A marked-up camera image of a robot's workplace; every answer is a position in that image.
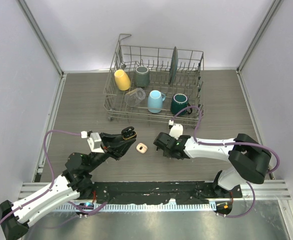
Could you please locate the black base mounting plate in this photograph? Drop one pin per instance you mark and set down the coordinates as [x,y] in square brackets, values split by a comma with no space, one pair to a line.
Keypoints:
[161,192]

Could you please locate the clear glass cup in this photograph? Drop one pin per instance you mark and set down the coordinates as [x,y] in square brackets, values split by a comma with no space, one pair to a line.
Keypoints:
[134,97]

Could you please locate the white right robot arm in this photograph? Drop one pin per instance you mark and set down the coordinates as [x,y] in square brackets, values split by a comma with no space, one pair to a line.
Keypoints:
[250,161]

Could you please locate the black earbud charging case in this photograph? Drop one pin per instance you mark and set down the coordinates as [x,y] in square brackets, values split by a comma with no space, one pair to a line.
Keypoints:
[128,133]

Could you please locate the grey wire dish rack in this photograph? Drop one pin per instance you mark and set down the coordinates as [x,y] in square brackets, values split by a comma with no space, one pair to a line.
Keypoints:
[188,80]

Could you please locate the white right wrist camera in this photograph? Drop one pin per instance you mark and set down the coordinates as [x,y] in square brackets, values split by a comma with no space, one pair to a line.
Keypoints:
[175,129]

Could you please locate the dark teal mug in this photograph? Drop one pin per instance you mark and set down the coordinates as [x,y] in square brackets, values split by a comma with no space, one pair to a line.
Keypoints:
[179,102]

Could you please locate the yellow cup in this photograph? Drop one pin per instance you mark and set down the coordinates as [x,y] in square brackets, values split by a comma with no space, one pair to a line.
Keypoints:
[122,80]

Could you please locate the grey-green mug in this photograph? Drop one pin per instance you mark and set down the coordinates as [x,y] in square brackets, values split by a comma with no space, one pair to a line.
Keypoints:
[142,76]

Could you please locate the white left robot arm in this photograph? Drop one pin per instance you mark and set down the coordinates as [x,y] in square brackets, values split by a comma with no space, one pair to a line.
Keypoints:
[75,182]

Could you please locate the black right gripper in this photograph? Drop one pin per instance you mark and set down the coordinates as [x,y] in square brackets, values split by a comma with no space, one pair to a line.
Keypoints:
[167,153]

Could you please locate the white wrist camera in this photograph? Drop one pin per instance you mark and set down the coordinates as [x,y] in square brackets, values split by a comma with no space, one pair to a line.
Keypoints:
[175,129]
[94,141]

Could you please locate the light blue mug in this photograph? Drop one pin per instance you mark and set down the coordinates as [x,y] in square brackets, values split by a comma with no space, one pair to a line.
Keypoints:
[155,101]

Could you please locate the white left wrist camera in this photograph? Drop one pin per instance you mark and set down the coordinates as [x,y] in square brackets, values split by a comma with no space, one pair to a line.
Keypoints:
[94,141]

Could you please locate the aluminium slotted rail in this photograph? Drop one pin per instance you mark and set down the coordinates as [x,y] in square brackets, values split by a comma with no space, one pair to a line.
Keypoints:
[172,206]

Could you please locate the beige earbud charging case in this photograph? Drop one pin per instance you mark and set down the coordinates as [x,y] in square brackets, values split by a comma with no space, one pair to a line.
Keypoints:
[141,148]

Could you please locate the teal plate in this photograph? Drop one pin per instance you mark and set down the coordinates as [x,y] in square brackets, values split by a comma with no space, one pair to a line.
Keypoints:
[173,66]

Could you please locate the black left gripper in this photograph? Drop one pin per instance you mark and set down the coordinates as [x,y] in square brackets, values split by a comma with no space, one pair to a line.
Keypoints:
[117,150]

